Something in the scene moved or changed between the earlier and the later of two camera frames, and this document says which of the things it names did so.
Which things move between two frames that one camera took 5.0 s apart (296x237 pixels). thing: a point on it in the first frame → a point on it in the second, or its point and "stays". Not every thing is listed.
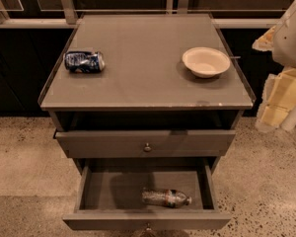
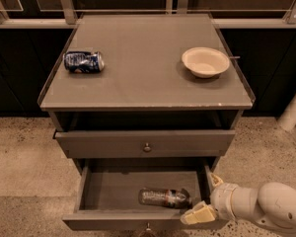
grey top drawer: x=146 y=143 stays
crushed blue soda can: x=84 y=61 stays
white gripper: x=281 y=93 → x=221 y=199
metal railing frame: x=176 y=3 stays
